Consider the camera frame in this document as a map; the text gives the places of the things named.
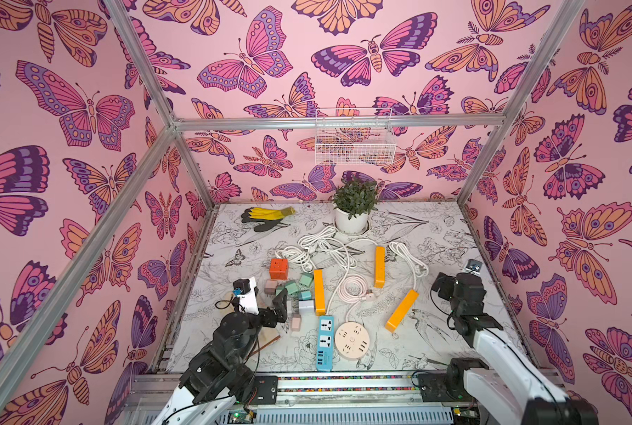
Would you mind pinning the green USB charger plug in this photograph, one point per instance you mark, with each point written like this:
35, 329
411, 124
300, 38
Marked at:
292, 288

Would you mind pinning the yellow black work gloves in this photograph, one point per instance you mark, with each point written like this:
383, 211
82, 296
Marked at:
266, 219

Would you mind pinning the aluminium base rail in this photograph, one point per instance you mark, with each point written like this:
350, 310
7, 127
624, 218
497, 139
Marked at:
383, 397

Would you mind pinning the pink round socket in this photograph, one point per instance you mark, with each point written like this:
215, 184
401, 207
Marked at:
352, 341

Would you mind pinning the pink USB charger plug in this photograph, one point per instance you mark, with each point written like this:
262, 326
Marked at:
296, 323

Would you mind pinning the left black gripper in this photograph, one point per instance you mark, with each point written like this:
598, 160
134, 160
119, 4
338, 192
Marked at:
278, 312

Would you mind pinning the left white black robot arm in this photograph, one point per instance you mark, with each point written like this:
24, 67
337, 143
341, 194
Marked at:
218, 376

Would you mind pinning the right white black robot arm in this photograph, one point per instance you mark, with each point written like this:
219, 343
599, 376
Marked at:
501, 378

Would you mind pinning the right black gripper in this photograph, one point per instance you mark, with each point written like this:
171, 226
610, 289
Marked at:
449, 287

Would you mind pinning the white USB charger plug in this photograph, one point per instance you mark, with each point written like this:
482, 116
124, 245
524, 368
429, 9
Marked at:
305, 306

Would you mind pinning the potted green plant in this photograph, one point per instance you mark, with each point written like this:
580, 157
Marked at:
353, 202

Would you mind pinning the orange power strip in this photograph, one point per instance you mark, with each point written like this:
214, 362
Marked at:
379, 267

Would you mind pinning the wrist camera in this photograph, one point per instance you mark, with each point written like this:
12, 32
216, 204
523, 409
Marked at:
473, 267
245, 296

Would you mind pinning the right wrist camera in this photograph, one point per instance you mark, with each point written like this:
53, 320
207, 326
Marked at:
473, 267

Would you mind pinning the blue power strip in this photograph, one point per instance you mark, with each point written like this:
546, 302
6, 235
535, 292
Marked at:
325, 344

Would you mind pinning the orange cube socket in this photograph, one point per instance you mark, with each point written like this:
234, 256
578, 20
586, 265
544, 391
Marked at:
279, 269

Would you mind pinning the white wire basket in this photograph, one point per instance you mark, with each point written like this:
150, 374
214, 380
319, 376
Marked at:
355, 140

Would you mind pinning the small yellow power strip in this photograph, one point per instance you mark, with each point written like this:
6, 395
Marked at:
401, 311

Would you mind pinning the beige cloth glove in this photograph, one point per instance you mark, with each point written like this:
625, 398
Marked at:
267, 336

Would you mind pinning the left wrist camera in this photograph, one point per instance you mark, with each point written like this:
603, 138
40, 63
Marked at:
245, 296

